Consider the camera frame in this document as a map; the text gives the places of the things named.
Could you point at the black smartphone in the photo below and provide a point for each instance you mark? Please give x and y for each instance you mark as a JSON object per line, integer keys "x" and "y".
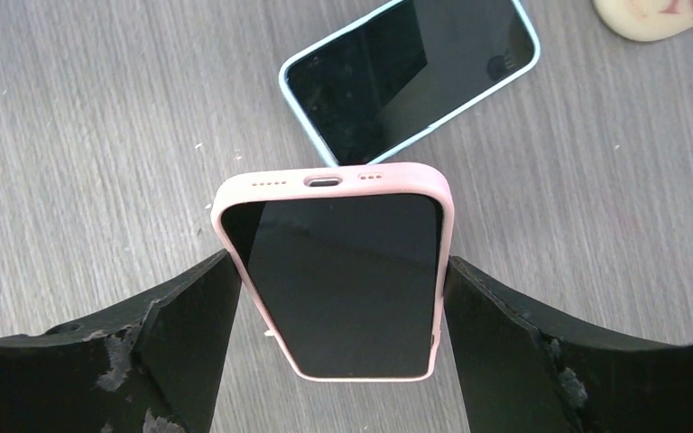
{"x": 349, "y": 283}

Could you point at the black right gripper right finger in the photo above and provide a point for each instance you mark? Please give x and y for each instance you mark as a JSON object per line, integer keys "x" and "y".
{"x": 524, "y": 366}

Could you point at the pink phone case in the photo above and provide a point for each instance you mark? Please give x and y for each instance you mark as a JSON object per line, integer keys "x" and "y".
{"x": 340, "y": 182}

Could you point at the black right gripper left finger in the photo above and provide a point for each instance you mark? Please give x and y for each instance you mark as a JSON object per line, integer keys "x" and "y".
{"x": 150, "y": 363}

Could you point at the cream lotion pump bottle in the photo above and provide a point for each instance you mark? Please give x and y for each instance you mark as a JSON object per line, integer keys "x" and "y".
{"x": 645, "y": 20}

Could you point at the phone in blue case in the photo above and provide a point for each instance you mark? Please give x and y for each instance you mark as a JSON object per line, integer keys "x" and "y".
{"x": 378, "y": 85}

